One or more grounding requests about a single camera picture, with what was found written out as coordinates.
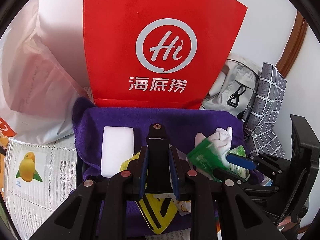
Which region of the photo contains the green tissue pack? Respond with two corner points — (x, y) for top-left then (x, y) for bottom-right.
(226, 145), (249, 180)

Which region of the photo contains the black clip tool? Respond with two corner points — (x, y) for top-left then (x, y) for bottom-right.
(145, 123), (173, 194)

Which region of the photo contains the green wipes packet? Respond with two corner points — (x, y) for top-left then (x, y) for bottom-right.
(187, 139), (227, 182)

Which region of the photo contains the yellow black pouch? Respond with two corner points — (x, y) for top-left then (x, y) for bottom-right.
(119, 151), (179, 235)

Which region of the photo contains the white snack packet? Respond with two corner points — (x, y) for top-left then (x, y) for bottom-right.
(153, 193), (191, 217)

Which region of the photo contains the right hand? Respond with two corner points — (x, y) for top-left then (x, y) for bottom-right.
(277, 216), (301, 232)

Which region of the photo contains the white glove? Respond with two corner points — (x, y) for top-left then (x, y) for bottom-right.
(194, 127), (233, 168)

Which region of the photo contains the white foam block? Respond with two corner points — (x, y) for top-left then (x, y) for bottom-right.
(100, 126), (134, 178)

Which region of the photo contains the purple towel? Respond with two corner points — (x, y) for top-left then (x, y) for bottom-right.
(72, 98), (244, 179)

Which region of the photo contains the grey checked cushion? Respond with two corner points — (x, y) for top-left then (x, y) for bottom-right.
(242, 63), (287, 157)

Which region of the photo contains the grey backpack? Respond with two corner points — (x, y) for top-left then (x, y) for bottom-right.
(200, 53), (262, 116)

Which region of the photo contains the red paper shopping bag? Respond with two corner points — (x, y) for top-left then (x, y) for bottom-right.
(83, 0), (247, 109)

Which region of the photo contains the white Miniso plastic bag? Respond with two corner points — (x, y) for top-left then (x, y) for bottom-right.
(1, 0), (86, 145)

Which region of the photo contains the brown wooden door frame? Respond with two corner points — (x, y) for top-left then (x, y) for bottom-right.
(276, 12), (308, 77)

